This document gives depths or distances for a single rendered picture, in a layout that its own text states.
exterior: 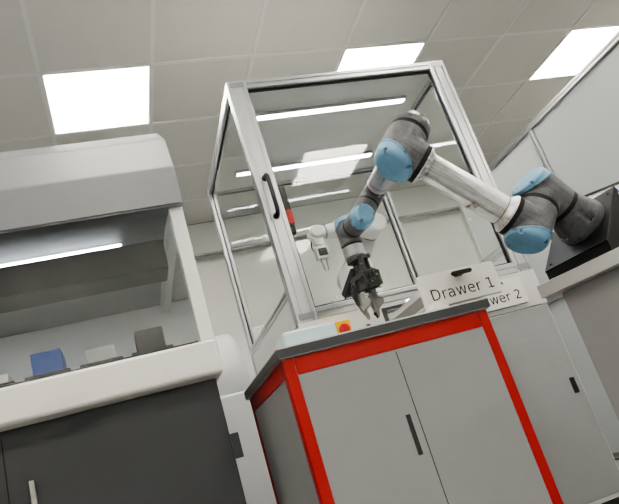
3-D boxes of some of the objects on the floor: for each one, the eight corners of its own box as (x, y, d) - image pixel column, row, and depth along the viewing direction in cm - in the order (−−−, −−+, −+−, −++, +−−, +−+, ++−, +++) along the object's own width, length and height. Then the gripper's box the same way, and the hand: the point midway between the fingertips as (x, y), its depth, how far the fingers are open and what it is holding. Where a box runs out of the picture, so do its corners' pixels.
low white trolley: (605, 590, 151) (486, 296, 175) (373, 695, 131) (275, 348, 155) (488, 572, 203) (409, 348, 227) (309, 645, 183) (243, 391, 207)
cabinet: (641, 508, 225) (550, 300, 250) (384, 613, 193) (310, 362, 218) (506, 511, 311) (448, 356, 336) (312, 585, 278) (264, 407, 303)
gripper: (351, 253, 208) (372, 314, 201) (377, 251, 214) (397, 310, 207) (338, 264, 214) (357, 323, 207) (362, 261, 220) (382, 319, 214)
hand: (371, 315), depth 210 cm, fingers open, 3 cm apart
